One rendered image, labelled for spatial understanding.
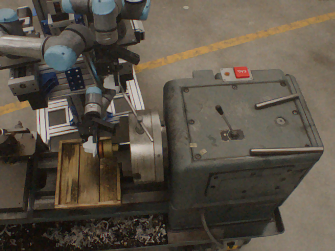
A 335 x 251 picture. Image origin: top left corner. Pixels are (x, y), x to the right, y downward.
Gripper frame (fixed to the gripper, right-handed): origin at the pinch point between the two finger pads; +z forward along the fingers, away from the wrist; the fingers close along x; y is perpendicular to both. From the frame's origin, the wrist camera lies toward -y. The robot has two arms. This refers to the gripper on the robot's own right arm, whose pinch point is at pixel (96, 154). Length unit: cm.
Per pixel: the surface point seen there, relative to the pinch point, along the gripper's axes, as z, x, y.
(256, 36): -195, -110, -144
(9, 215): 18.3, -17.6, 41.6
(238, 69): -28, 16, -64
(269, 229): 22, -56, -85
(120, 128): -7.9, 6.1, -10.9
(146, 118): -7.2, 13.2, -22.0
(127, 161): 5.2, 1.1, -13.2
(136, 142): 3.1, 12.1, -17.6
